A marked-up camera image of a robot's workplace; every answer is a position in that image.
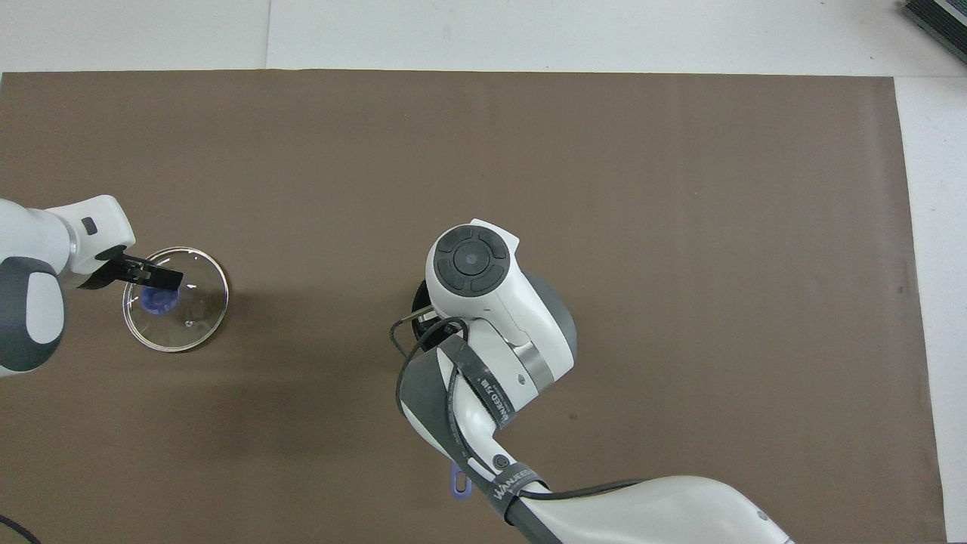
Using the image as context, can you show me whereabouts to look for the glass lid purple knob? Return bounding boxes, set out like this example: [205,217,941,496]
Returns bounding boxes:
[122,246,230,354]

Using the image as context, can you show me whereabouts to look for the brown table mat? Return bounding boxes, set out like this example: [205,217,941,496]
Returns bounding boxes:
[0,70,949,544]

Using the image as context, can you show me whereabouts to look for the dark grey ribbed device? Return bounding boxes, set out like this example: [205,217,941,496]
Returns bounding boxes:
[898,0,967,44]

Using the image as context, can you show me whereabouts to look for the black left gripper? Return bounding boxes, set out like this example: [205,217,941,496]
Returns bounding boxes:
[94,246,184,292]

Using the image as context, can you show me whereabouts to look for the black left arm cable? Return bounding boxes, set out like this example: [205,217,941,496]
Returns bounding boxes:
[0,514,40,544]

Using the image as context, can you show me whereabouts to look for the black velcro cable strap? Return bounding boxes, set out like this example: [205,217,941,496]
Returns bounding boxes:
[442,335,524,430]
[483,465,551,524]

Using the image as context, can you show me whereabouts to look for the black pot purple handle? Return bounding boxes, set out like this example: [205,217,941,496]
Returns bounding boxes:
[411,280,474,501]

